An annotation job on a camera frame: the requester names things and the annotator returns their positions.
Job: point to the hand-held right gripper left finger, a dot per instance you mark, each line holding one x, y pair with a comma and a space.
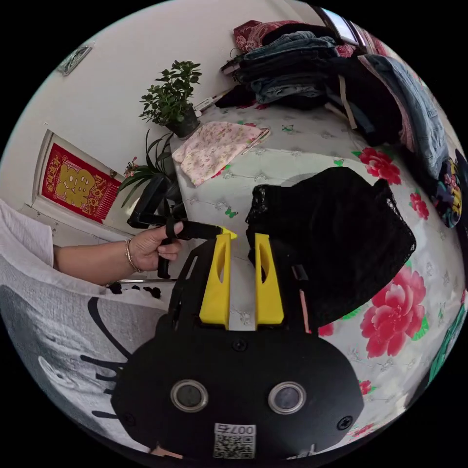
215, 289

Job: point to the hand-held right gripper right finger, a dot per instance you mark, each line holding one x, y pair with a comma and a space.
270, 292

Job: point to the person's left hand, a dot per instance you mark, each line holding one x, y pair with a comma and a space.
150, 250

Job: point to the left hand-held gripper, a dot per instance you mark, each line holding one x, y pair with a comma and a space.
199, 230

